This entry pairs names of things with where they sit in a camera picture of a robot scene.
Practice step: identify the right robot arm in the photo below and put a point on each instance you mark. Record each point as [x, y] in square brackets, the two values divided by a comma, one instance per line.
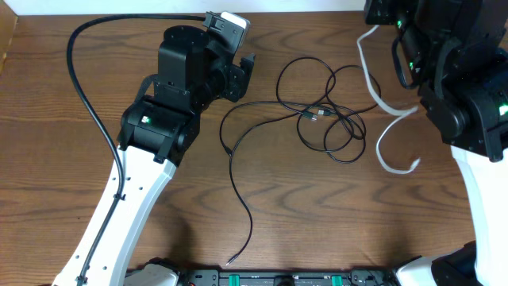
[453, 58]

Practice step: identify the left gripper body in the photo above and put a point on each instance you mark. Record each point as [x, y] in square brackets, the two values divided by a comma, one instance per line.
[228, 83]

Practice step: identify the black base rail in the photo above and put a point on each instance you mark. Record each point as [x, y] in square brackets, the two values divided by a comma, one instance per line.
[278, 278]

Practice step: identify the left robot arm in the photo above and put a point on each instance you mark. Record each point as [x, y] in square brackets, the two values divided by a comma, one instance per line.
[195, 67]

